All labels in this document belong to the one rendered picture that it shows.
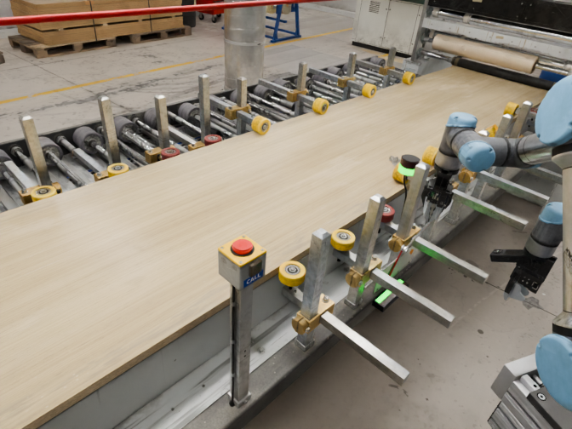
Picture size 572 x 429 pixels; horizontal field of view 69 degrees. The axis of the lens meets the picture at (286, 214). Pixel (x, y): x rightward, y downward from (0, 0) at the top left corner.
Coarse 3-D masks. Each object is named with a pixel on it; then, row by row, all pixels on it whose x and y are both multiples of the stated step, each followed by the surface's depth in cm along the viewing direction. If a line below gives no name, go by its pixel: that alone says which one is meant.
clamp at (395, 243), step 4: (416, 228) 152; (396, 232) 149; (412, 232) 150; (416, 232) 151; (392, 236) 148; (396, 236) 147; (412, 236) 149; (388, 240) 149; (392, 240) 146; (396, 240) 146; (400, 240) 146; (404, 240) 146; (408, 240) 147; (388, 244) 148; (392, 244) 147; (396, 244) 146; (400, 244) 145; (404, 244) 147; (392, 248) 148; (396, 248) 146; (400, 248) 145
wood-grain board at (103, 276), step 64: (320, 128) 214; (384, 128) 221; (64, 192) 148; (128, 192) 152; (192, 192) 155; (256, 192) 158; (320, 192) 162; (384, 192) 166; (0, 256) 120; (64, 256) 122; (128, 256) 124; (192, 256) 126; (0, 320) 101; (64, 320) 103; (128, 320) 104; (192, 320) 106; (0, 384) 88; (64, 384) 89
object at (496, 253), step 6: (492, 252) 130; (498, 252) 128; (504, 252) 128; (510, 252) 127; (516, 252) 125; (522, 252) 124; (492, 258) 129; (498, 258) 128; (504, 258) 126; (510, 258) 125; (516, 258) 124; (522, 258) 122; (528, 258) 121
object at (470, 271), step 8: (384, 224) 155; (392, 224) 155; (392, 232) 154; (416, 240) 148; (424, 240) 148; (416, 248) 149; (424, 248) 147; (432, 248) 145; (432, 256) 145; (440, 256) 143; (448, 256) 142; (448, 264) 142; (456, 264) 140; (464, 264) 139; (464, 272) 139; (472, 272) 137; (480, 272) 136; (480, 280) 136
